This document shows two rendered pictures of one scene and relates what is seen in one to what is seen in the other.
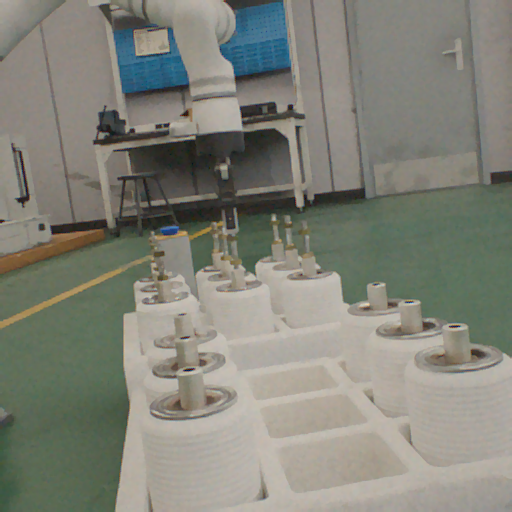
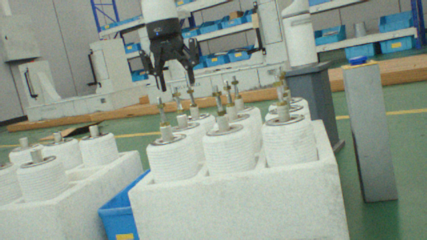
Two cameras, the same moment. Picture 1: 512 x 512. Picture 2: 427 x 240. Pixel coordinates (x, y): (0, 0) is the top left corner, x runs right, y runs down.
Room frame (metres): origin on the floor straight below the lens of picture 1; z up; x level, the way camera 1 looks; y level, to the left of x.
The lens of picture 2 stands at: (1.55, -0.78, 0.39)
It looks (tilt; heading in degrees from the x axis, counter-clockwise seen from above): 9 degrees down; 113
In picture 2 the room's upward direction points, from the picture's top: 12 degrees counter-clockwise
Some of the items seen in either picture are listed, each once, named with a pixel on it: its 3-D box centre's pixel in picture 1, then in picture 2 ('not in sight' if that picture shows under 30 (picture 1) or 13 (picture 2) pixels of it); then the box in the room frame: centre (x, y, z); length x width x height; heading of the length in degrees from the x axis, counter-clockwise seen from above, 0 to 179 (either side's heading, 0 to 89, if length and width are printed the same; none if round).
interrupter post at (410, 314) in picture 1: (410, 317); not in sight; (0.73, -0.15, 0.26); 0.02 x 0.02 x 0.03
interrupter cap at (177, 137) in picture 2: (309, 275); (168, 140); (1.15, -0.08, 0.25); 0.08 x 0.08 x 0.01
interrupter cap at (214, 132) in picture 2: (293, 266); (224, 131); (1.26, -0.06, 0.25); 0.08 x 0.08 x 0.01
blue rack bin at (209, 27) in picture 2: not in sight; (215, 25); (-0.72, 5.52, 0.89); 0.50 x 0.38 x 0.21; 78
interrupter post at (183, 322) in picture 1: (184, 328); (94, 131); (0.82, 0.10, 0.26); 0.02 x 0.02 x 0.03
